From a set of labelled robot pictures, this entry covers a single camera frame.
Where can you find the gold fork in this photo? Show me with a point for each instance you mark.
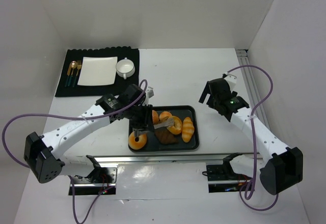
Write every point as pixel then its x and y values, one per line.
pixel 79 66

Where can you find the white cup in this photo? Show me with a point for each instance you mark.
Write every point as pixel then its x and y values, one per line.
pixel 125 68

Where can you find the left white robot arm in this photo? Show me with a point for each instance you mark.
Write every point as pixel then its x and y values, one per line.
pixel 45 154

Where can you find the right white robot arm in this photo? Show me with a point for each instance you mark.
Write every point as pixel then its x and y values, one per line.
pixel 281 167

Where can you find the striped yellow bread roll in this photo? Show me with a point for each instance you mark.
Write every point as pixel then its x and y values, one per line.
pixel 187 129

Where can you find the black baking tray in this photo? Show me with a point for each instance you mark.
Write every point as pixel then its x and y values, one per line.
pixel 154 145

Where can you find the white square plate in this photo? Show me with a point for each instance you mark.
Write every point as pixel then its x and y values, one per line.
pixel 97 71

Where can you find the round sugared bun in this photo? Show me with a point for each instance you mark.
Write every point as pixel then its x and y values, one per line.
pixel 155 117

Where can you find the chocolate croissant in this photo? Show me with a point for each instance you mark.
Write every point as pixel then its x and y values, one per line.
pixel 165 137

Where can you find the black placemat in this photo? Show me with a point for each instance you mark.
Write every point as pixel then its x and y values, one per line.
pixel 120 85

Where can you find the aluminium rail right side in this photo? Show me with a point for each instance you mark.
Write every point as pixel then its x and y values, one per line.
pixel 250 83

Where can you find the round orange bun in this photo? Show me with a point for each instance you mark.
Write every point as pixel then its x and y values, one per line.
pixel 164 116

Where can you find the metal tongs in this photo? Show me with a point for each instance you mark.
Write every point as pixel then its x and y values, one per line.
pixel 163 125

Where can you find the ring donut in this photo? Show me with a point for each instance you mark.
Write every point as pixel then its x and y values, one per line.
pixel 136 143

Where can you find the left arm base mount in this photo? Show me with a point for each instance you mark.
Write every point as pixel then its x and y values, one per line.
pixel 102 178

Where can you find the orange hollow bun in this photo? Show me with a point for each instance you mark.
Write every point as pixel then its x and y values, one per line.
pixel 176 128

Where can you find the gold spoon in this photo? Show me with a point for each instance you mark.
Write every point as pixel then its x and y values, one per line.
pixel 71 68

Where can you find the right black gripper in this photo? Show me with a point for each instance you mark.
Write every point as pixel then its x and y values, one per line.
pixel 210 96

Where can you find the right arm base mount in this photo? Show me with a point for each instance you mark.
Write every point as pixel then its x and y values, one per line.
pixel 222 178

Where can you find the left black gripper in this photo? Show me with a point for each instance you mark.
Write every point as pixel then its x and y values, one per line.
pixel 142 118

